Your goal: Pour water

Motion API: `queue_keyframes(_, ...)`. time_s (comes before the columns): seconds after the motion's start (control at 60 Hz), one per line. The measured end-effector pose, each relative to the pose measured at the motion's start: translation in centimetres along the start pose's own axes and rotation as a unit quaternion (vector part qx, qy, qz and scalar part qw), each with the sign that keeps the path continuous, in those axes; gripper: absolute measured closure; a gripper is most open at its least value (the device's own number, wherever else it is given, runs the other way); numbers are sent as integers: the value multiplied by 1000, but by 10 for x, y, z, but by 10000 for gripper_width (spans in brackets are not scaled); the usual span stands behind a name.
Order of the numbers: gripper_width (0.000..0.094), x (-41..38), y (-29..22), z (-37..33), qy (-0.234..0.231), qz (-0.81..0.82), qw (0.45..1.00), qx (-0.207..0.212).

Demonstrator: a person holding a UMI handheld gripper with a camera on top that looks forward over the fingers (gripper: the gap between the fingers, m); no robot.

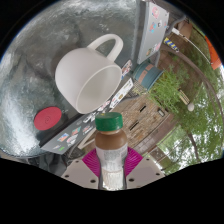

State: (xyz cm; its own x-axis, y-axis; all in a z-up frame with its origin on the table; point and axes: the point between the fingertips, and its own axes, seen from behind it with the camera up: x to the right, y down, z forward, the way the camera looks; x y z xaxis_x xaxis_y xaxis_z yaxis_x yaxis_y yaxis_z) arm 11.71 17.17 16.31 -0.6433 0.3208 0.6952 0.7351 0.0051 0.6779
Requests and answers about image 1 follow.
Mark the flat round red coaster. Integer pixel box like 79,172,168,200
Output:
33,106,63,132

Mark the stone wall fountain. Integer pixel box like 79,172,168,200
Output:
118,96,171,151

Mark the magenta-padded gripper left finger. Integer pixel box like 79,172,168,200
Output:
61,148,103,191

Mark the colourful photo card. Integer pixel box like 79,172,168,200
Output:
121,59,134,79

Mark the white printed magazine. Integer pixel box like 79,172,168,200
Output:
109,78,134,109

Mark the globe-topped wooden lamp post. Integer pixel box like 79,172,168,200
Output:
178,89,196,113

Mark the green-capped brown drink bottle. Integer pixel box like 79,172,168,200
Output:
94,112,129,191

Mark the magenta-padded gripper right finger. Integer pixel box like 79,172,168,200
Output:
123,146,166,190

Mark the white ceramic mug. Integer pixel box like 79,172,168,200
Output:
54,33,124,114

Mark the dark laptop with stickers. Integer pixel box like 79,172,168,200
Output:
40,99,116,155

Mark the wooden bench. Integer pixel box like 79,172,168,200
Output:
176,19,194,41

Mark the orange patio umbrella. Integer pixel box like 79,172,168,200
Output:
171,28,223,71

